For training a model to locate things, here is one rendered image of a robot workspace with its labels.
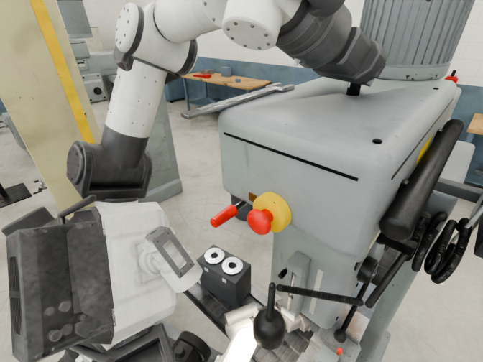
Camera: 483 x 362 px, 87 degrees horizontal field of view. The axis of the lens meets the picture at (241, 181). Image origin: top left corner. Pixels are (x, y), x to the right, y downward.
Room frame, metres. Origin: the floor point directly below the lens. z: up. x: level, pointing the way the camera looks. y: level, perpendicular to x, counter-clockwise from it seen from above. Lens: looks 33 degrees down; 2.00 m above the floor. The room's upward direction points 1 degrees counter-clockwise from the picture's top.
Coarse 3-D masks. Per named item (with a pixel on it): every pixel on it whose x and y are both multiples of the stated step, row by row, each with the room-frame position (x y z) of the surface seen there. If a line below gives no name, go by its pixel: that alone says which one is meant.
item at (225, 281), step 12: (216, 252) 0.80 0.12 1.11; (228, 252) 0.81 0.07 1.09; (204, 264) 0.74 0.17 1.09; (216, 264) 0.74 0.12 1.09; (228, 264) 0.73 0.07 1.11; (240, 264) 0.73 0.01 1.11; (204, 276) 0.75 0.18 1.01; (216, 276) 0.70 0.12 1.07; (228, 276) 0.68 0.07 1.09; (240, 276) 0.68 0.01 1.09; (216, 288) 0.71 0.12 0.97; (228, 288) 0.67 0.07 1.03; (240, 288) 0.67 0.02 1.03; (228, 300) 0.67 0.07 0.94; (240, 300) 0.67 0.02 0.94
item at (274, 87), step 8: (264, 88) 0.48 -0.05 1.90; (272, 88) 0.48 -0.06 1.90; (280, 88) 0.48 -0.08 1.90; (288, 88) 0.49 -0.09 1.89; (240, 96) 0.43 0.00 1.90; (248, 96) 0.43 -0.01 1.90; (256, 96) 0.44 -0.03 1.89; (216, 104) 0.38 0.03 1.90; (224, 104) 0.39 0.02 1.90; (232, 104) 0.40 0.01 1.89; (184, 112) 0.35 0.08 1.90; (192, 112) 0.35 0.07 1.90; (200, 112) 0.35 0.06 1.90; (208, 112) 0.36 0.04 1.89
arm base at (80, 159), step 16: (80, 144) 0.46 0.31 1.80; (80, 160) 0.43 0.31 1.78; (144, 160) 0.52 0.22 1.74; (80, 176) 0.42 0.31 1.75; (144, 176) 0.50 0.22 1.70; (80, 192) 0.41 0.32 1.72; (96, 192) 0.43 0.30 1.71; (112, 192) 0.45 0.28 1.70; (128, 192) 0.47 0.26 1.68; (144, 192) 0.49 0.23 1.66
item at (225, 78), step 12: (204, 72) 6.69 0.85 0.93; (228, 72) 6.21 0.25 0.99; (204, 84) 7.08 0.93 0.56; (228, 84) 5.50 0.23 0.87; (240, 84) 5.44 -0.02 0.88; (252, 84) 5.41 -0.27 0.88; (264, 84) 5.48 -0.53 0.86; (480, 120) 3.04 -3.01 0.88; (480, 132) 2.70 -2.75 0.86; (480, 168) 2.83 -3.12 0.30; (468, 180) 2.66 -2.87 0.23; (480, 180) 2.65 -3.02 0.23
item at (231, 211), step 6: (240, 204) 0.39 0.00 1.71; (246, 204) 0.39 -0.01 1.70; (222, 210) 0.36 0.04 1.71; (228, 210) 0.36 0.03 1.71; (234, 210) 0.36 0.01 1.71; (216, 216) 0.35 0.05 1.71; (222, 216) 0.35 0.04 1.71; (228, 216) 0.35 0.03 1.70; (210, 222) 0.34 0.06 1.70; (216, 222) 0.33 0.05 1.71; (222, 222) 0.34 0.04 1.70
